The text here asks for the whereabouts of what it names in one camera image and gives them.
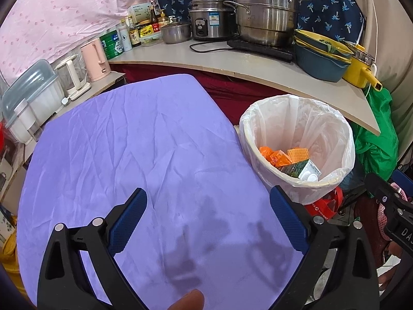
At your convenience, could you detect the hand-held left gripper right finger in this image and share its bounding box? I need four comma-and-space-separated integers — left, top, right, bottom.
269, 185, 379, 310

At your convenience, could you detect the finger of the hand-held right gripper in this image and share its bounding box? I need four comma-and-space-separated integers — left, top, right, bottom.
391, 169, 413, 201
364, 173, 413, 230

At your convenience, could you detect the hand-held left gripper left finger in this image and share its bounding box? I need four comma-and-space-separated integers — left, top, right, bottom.
37, 187, 148, 310

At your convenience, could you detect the green drink carton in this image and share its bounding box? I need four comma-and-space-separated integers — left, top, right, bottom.
277, 159, 322, 181

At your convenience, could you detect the yellow mesh cloth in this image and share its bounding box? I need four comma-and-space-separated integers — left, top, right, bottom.
287, 148, 310, 162

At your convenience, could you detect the bin with white liner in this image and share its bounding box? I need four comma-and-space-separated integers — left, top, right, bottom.
239, 94, 356, 205

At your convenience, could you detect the person's left hand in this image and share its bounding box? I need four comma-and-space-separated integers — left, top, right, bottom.
168, 289, 205, 310

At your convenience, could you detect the pink plastic basket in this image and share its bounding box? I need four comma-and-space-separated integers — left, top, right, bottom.
377, 181, 409, 243

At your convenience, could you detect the red shopping bag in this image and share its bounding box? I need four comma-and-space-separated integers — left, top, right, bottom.
305, 187, 344, 222

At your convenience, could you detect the green plastic bag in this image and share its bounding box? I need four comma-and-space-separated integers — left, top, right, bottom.
352, 87, 399, 181

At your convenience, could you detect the purple tablecloth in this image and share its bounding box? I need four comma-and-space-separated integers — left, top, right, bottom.
18, 74, 308, 310

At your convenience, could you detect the yellow bag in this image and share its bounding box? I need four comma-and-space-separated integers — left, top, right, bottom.
0, 232, 23, 298

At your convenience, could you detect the steel strainer basket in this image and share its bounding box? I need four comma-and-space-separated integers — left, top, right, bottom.
344, 40, 376, 65

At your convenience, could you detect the large blue basin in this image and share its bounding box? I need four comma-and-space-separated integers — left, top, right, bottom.
293, 47, 352, 83

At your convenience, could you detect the dark red cloth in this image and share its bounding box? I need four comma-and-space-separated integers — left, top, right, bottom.
110, 63, 323, 126

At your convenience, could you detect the white electric kettle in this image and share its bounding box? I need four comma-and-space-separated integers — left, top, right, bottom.
55, 54, 92, 101

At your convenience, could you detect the beige curtain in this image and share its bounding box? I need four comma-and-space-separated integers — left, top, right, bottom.
352, 0, 413, 156

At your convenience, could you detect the white dish box clear lid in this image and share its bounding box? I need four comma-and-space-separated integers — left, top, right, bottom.
1, 59, 65, 143

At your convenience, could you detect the pink electric kettle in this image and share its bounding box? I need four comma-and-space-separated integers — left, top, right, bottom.
80, 38, 111, 83

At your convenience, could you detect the black induction cooker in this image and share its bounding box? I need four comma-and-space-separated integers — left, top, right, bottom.
226, 37, 296, 63

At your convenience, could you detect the green can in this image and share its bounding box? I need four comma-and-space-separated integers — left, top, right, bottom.
100, 30, 125, 60

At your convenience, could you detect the clear food container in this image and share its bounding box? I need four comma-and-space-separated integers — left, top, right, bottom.
139, 34, 163, 46

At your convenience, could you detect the pale blue bottle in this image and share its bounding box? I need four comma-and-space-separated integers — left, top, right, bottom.
118, 24, 133, 52

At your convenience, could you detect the dark sauce bottle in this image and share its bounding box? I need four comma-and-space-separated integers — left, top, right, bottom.
128, 22, 142, 47

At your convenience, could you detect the blue patterned cloth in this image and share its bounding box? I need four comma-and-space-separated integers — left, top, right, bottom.
153, 0, 367, 44

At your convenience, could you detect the small steel pot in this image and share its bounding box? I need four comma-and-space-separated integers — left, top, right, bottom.
160, 19, 192, 45

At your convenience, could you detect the brown glass bottle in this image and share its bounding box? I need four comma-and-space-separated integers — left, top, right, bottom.
150, 5, 160, 33

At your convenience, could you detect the large steel steamer pot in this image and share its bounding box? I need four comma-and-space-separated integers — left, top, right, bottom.
223, 0, 313, 47

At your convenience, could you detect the steel rice cooker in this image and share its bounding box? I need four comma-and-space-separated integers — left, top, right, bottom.
188, 0, 237, 41

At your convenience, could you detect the yellow pot with handle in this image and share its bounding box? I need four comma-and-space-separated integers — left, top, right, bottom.
342, 56, 384, 91

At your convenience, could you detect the white power cord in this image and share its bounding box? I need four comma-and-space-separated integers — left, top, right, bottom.
364, 0, 379, 97

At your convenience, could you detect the black power cable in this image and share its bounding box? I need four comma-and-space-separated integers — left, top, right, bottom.
189, 40, 233, 53

